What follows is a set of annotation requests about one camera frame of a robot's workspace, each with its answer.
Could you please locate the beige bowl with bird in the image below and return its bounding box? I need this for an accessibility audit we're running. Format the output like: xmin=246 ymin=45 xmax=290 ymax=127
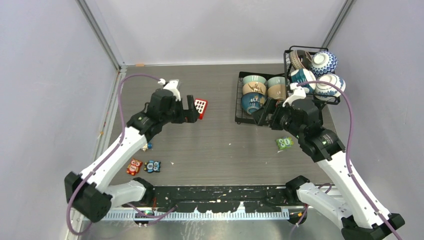
xmin=242 ymin=81 xmax=267 ymax=96

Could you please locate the green owl toy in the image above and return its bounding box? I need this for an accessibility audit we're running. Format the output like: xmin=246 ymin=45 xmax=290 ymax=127
xmin=275 ymin=137 xmax=294 ymax=151

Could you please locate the brown striped bowl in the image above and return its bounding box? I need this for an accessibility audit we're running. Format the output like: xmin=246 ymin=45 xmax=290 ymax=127
xmin=289 ymin=50 xmax=312 ymax=70

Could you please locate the black wire dish rack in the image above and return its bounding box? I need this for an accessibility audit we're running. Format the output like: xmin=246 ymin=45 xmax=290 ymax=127
xmin=234 ymin=45 xmax=329 ymax=125

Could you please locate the beige plain bowl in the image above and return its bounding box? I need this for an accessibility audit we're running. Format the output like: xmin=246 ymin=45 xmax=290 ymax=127
xmin=267 ymin=84 xmax=287 ymax=101

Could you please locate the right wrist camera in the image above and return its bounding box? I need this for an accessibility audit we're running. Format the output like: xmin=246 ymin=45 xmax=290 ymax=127
xmin=282 ymin=83 xmax=307 ymax=107

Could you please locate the red white toy block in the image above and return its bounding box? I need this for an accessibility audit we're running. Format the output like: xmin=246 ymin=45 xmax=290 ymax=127
xmin=194 ymin=98 xmax=208 ymax=120

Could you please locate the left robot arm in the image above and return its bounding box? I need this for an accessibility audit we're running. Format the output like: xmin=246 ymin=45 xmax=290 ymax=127
xmin=64 ymin=89 xmax=199 ymax=223

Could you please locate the blue owl toy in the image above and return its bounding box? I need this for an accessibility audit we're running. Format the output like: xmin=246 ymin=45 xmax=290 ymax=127
xmin=143 ymin=160 xmax=161 ymax=173

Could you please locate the light teal ribbed bowl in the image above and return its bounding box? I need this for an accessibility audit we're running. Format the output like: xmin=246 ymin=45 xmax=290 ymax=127
xmin=267 ymin=76 xmax=286 ymax=88

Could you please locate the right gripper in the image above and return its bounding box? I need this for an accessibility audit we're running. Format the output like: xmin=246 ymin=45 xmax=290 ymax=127
xmin=251 ymin=96 xmax=304 ymax=139

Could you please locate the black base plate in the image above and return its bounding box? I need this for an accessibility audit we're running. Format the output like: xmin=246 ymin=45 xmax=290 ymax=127
xmin=138 ymin=185 xmax=304 ymax=213

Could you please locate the dark blue glazed bowl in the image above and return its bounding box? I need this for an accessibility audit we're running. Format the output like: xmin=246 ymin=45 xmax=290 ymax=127
xmin=241 ymin=92 xmax=267 ymax=115

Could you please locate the blue zigzag pattern bowl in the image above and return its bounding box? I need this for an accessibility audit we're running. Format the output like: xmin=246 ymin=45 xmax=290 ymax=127
xmin=310 ymin=51 xmax=339 ymax=78

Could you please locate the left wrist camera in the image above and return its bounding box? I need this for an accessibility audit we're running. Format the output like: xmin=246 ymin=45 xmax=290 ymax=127
xmin=158 ymin=78 xmax=182 ymax=102

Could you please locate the white blue floral bowl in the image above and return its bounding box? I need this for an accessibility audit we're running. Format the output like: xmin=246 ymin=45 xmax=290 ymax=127
xmin=314 ymin=73 xmax=347 ymax=100

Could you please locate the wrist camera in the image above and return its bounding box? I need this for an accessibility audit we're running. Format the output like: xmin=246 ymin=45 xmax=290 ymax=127
xmin=158 ymin=78 xmax=182 ymax=102
xmin=282 ymin=83 xmax=307 ymax=107

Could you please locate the red owl toy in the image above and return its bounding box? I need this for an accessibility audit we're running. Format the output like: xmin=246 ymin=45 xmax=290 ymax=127
xmin=126 ymin=158 xmax=143 ymax=176

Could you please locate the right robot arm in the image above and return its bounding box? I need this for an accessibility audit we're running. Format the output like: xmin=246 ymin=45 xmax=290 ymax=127
xmin=252 ymin=98 xmax=405 ymax=240

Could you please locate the teal white dotted bowl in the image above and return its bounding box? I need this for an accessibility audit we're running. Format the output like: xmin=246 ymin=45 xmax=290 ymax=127
xmin=290 ymin=68 xmax=317 ymax=94

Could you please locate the green white toy car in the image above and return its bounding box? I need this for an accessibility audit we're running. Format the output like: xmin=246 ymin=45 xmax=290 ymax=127
xmin=141 ymin=142 xmax=153 ymax=152

